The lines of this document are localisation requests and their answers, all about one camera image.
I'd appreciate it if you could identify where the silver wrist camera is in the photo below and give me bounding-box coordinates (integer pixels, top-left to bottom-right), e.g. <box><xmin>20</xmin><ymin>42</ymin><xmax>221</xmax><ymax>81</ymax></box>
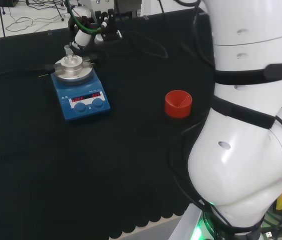
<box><xmin>94</xmin><ymin>31</ymin><xmax>107</xmax><ymax>46</ymax></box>

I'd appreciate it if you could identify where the black box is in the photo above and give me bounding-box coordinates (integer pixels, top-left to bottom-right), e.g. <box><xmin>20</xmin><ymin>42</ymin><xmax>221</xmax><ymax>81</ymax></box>
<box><xmin>0</xmin><ymin>0</ymin><xmax>19</xmax><ymax>8</ymax></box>

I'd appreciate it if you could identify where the heater with blue base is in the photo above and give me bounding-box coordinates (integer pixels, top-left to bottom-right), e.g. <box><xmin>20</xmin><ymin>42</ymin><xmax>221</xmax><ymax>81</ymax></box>
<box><xmin>50</xmin><ymin>56</ymin><xmax>112</xmax><ymax>124</ymax></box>

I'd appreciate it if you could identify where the black heater power cable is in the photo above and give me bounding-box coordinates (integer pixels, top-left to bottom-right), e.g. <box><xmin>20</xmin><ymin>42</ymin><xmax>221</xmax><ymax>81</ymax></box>
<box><xmin>0</xmin><ymin>63</ymin><xmax>56</xmax><ymax>79</ymax></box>

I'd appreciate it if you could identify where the black table cloth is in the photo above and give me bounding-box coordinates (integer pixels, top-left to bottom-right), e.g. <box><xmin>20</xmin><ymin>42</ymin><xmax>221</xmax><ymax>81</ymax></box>
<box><xmin>0</xmin><ymin>7</ymin><xmax>282</xmax><ymax>240</ymax></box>

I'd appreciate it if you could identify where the clear round-bottom flask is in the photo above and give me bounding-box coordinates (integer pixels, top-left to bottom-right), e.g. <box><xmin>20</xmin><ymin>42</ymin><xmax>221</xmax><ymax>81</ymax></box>
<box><xmin>64</xmin><ymin>44</ymin><xmax>79</xmax><ymax>66</ymax></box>

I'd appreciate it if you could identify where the grey floor cable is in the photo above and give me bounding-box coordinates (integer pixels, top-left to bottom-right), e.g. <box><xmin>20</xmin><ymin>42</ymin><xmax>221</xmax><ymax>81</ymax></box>
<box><xmin>5</xmin><ymin>4</ymin><xmax>68</xmax><ymax>33</ymax></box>

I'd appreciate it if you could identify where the red ribbed plastic cup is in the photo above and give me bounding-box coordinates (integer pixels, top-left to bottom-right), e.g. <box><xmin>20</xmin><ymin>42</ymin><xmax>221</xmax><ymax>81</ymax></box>
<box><xmin>164</xmin><ymin>89</ymin><xmax>194</xmax><ymax>119</ymax></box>

